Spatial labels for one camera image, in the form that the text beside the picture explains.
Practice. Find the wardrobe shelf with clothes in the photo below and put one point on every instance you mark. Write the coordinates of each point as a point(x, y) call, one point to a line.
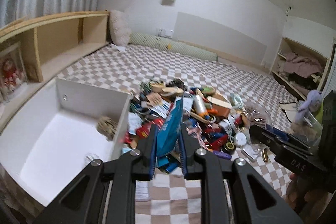
point(300, 68)

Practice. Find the red box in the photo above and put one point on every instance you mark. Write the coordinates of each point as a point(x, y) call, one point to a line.
point(144, 130)

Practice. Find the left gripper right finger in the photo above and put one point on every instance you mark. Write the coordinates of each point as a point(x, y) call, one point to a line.
point(192, 155)

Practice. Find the white bottle orange cap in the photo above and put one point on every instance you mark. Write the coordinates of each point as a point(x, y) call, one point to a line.
point(199, 107)

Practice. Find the green long bolster pillow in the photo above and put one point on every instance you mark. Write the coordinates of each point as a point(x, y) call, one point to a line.
point(165, 44)

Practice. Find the white round tape measure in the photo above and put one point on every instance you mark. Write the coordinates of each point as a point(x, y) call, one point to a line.
point(240, 139)

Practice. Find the white wall panel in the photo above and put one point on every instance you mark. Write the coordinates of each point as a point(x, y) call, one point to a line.
point(215, 36)

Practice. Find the purple lighter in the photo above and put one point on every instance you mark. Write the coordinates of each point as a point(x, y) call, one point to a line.
point(222, 155)

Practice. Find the wooden bedside shelf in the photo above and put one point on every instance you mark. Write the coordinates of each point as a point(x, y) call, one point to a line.
point(48, 45)

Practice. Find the white storage box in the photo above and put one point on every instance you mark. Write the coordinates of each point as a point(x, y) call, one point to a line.
point(53, 136)

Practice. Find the fluffy white pillow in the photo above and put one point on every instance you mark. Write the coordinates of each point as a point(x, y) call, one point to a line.
point(119, 29)

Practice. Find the gold lighter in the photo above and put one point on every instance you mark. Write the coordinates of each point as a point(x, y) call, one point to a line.
point(265, 155)

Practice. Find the purple plush toy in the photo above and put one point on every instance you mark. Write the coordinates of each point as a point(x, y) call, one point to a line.
point(312, 104)

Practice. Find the blue sachet packet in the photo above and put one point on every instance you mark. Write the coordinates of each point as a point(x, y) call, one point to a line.
point(168, 134)

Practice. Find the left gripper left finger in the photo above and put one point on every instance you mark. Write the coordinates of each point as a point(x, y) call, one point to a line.
point(145, 167)

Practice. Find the black round badge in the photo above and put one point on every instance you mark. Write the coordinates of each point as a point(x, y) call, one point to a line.
point(229, 148)

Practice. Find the checkered bed sheet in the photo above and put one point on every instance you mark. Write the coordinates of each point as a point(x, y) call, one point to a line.
point(172, 198)

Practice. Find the wall power socket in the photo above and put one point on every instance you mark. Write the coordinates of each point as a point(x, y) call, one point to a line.
point(161, 32)

